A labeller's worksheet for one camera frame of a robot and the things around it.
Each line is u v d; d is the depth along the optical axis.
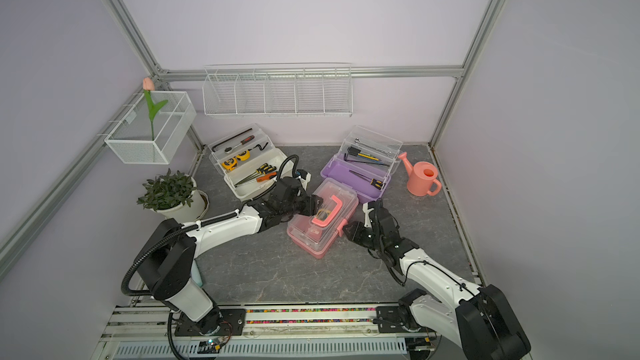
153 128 0.83
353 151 1.08
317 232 0.84
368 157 1.06
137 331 0.74
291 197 0.70
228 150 1.05
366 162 1.05
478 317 0.41
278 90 0.99
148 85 0.85
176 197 0.83
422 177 0.95
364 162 1.05
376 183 1.05
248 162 1.06
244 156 1.05
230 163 1.02
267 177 1.07
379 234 0.65
